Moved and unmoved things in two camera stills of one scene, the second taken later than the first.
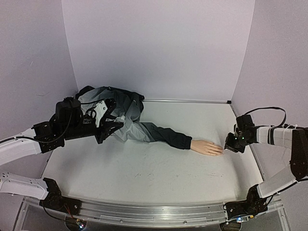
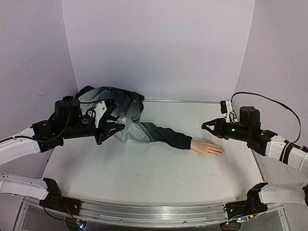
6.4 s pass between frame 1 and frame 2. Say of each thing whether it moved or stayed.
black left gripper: stayed
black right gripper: moved
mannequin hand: stayed
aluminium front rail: stayed
